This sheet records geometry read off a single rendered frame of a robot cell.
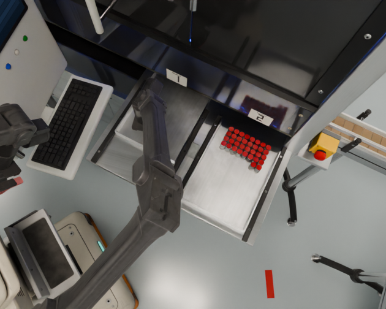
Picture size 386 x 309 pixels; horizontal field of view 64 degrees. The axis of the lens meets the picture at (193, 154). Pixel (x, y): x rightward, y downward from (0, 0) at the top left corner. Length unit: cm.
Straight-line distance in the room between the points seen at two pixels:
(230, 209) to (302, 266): 108
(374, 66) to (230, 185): 62
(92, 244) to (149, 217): 123
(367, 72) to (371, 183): 168
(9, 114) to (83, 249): 113
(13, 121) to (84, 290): 39
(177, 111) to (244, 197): 43
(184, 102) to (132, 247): 79
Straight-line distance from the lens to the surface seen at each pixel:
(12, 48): 123
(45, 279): 103
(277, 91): 99
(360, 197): 240
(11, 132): 76
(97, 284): 68
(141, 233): 59
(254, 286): 206
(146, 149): 74
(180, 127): 123
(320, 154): 116
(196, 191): 115
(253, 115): 114
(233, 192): 117
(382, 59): 81
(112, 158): 121
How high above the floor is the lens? 200
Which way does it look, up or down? 70 degrees down
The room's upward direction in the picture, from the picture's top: 9 degrees clockwise
